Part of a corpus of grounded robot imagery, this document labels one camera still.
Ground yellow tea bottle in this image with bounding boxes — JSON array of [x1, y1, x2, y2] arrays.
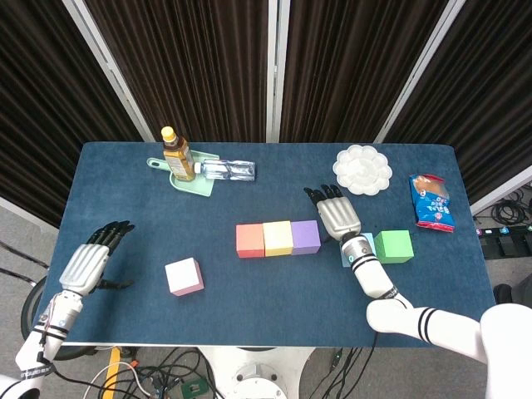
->
[[160, 126, 196, 184]]

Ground light blue cube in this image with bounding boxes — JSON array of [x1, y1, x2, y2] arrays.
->
[[340, 232, 377, 268]]

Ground pink white cube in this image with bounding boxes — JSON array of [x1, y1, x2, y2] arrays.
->
[[164, 257, 204, 297]]

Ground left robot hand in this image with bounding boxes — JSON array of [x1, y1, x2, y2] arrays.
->
[[59, 220, 136, 297]]

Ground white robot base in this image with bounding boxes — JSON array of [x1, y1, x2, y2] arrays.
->
[[199, 347, 317, 399]]

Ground red cube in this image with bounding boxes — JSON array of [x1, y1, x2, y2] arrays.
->
[[235, 223, 266, 259]]

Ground white floor cable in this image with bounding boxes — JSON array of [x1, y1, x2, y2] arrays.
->
[[85, 361, 159, 399]]

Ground black floor cable bundle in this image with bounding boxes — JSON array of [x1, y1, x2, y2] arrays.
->
[[132, 347, 217, 399]]

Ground coiled black cables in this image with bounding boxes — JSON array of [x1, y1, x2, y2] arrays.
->
[[492, 182, 532, 225]]

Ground blue snack bag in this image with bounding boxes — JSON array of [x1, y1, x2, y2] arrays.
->
[[408, 173, 455, 234]]

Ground dark pleated partition panel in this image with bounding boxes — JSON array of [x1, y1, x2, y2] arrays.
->
[[85, 0, 271, 143], [0, 0, 142, 228], [280, 0, 450, 143], [384, 0, 532, 204]]

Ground purple cube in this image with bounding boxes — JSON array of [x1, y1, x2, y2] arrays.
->
[[290, 219, 322, 256]]

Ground blue fabric table cover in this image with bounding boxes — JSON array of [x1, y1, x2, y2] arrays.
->
[[35, 141, 508, 348]]

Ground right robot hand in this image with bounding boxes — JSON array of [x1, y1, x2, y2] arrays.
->
[[303, 184, 362, 243]]

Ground green cube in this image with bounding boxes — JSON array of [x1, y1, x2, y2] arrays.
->
[[373, 229, 415, 265]]

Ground mint green plastic scoop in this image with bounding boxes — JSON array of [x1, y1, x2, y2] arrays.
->
[[145, 150, 220, 197]]

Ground green circuit board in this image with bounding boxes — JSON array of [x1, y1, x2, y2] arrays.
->
[[181, 380, 207, 398]]

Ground yellow floor tape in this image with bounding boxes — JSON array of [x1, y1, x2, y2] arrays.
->
[[103, 347, 121, 392]]

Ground white flower paint palette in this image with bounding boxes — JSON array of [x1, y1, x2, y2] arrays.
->
[[332, 144, 394, 195]]

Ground yellow cube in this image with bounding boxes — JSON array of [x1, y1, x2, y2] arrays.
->
[[262, 220, 294, 258]]

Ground white partition post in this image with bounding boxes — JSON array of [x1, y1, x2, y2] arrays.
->
[[265, 0, 291, 143], [62, 0, 157, 143], [373, 0, 465, 143]]

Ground clear water bottle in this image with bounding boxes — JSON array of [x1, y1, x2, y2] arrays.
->
[[193, 158, 257, 182]]

